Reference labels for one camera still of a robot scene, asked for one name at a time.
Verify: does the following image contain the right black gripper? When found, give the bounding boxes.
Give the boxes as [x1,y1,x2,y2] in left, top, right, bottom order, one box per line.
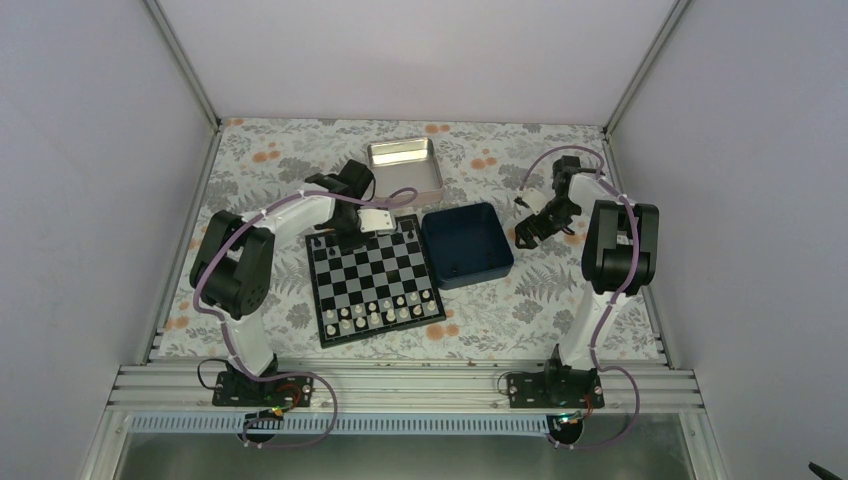
[516,198,581,250]

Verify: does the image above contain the dark blue piece box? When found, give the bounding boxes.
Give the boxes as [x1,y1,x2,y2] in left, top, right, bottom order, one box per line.
[422,202,514,290]

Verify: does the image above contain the black grey chess board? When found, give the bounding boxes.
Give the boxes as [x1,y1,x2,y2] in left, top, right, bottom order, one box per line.
[305,215,446,349]

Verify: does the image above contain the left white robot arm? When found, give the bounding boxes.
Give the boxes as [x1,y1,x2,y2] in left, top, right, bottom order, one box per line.
[190,160,375,405]

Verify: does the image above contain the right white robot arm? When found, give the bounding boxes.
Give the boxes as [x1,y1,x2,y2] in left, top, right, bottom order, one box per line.
[515,155,659,407]

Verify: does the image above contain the floral table mat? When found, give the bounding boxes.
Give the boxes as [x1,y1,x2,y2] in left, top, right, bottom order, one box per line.
[155,119,664,363]

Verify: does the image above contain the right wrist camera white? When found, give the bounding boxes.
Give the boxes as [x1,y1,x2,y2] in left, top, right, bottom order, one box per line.
[515,188,548,215]

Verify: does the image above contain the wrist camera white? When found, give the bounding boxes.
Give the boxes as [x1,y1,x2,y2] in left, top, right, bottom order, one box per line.
[357,208,396,233]
[515,188,548,215]

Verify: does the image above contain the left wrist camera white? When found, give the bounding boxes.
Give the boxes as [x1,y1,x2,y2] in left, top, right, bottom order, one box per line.
[357,208,396,233]

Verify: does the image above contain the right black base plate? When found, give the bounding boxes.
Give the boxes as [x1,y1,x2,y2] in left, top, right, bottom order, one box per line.
[507,370,605,409]

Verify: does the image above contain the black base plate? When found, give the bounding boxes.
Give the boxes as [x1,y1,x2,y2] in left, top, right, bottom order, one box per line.
[211,372,314,409]
[507,370,605,409]

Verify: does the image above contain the aluminium corner post right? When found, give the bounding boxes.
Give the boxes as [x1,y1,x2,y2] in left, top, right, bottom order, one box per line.
[603,0,693,138]

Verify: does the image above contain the aluminium corner post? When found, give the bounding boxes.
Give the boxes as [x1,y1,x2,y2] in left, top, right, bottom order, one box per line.
[141,0,219,127]
[603,0,693,138]

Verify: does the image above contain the aluminium corner post left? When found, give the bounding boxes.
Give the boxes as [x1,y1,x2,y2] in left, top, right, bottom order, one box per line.
[141,0,219,127]

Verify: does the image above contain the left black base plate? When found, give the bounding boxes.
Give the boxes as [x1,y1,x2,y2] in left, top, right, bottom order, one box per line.
[211,372,314,409]

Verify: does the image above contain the aluminium front rail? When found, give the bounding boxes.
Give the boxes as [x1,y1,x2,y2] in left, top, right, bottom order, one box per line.
[107,363,705,414]

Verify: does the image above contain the white slotted cable duct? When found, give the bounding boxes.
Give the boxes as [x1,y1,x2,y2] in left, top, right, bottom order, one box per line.
[128,412,549,437]

